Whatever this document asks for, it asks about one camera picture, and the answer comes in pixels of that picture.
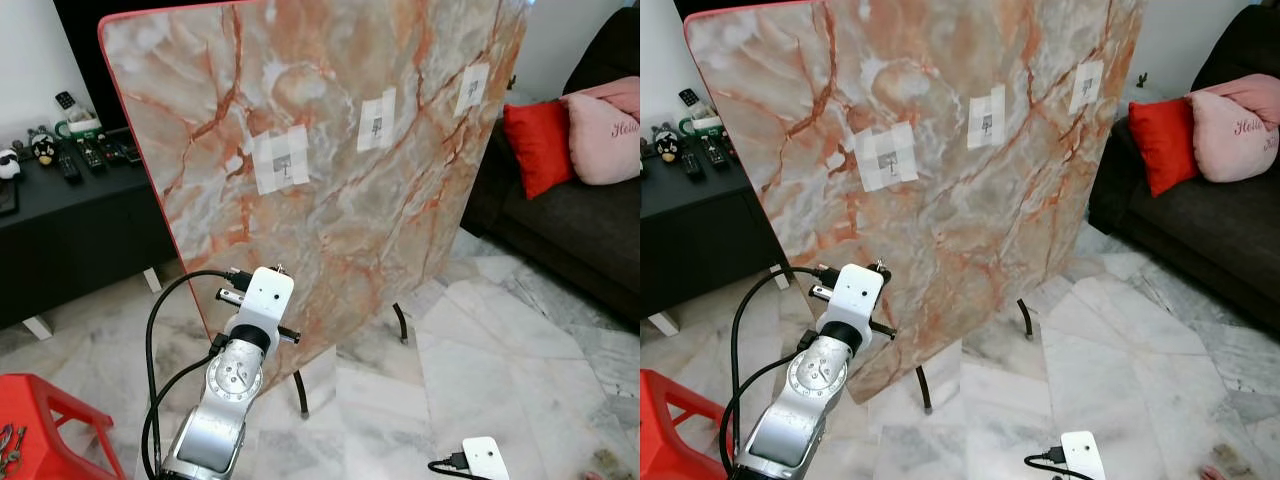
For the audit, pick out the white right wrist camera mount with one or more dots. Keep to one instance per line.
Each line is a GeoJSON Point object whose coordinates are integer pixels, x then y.
{"type": "Point", "coordinates": [487, 460]}
{"type": "Point", "coordinates": [1083, 455]}

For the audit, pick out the hook under wide tape patch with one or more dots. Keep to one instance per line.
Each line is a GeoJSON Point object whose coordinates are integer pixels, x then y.
{"type": "Point", "coordinates": [280, 160]}
{"type": "Point", "coordinates": [885, 158]}

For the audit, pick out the small black calculator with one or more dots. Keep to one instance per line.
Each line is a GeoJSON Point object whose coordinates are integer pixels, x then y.
{"type": "Point", "coordinates": [689, 97]}
{"type": "Point", "coordinates": [65, 100]}

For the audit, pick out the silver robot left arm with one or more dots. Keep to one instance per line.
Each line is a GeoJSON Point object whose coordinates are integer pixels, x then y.
{"type": "Point", "coordinates": [230, 385]}
{"type": "Point", "coordinates": [815, 385]}

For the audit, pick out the black remote control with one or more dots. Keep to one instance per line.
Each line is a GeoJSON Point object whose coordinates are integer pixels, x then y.
{"type": "Point", "coordinates": [692, 163]}
{"type": "Point", "coordinates": [125, 152]}
{"type": "Point", "coordinates": [92, 157]}
{"type": "Point", "coordinates": [68, 165]}
{"type": "Point", "coordinates": [716, 153]}

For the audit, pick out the green mug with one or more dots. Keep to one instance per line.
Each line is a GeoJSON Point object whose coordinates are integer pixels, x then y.
{"type": "Point", "coordinates": [80, 128]}
{"type": "Point", "coordinates": [705, 125]}

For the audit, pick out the marble-pattern folding table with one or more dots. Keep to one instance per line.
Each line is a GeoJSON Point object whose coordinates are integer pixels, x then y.
{"type": "Point", "coordinates": [950, 230]}
{"type": "Point", "coordinates": [330, 230]}

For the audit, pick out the dark brown sofa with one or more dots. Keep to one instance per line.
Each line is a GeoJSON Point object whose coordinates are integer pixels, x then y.
{"type": "Point", "coordinates": [1200, 230]}
{"type": "Point", "coordinates": [570, 230]}

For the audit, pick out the silver key bunch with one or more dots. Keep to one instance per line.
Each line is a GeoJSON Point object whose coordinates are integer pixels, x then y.
{"type": "Point", "coordinates": [12, 445]}

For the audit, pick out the black yellow toy figure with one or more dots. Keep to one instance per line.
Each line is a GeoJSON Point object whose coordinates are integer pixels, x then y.
{"type": "Point", "coordinates": [666, 147]}
{"type": "Point", "coordinates": [42, 150]}

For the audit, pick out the small panda toy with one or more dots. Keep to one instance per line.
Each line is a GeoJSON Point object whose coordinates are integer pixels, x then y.
{"type": "Point", "coordinates": [8, 165]}

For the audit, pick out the red plastic stool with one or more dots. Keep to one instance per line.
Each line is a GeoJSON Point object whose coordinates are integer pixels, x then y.
{"type": "Point", "coordinates": [30, 400]}
{"type": "Point", "coordinates": [665, 420]}

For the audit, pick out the red cushion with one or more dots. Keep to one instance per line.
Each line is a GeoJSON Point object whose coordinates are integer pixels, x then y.
{"type": "Point", "coordinates": [1160, 145]}
{"type": "Point", "coordinates": [535, 150]}

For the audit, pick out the black tv console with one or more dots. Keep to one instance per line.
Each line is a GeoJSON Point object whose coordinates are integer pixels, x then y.
{"type": "Point", "coordinates": [690, 240]}
{"type": "Point", "coordinates": [70, 240]}

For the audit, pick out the pink cushion with script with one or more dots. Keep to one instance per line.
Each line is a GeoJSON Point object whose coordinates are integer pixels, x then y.
{"type": "Point", "coordinates": [1235, 135]}
{"type": "Point", "coordinates": [605, 140]}

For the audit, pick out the hook under narrow tape patch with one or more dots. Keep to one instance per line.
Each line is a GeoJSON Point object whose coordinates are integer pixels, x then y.
{"type": "Point", "coordinates": [377, 120]}
{"type": "Point", "coordinates": [472, 90]}
{"type": "Point", "coordinates": [987, 118]}
{"type": "Point", "coordinates": [1086, 87]}

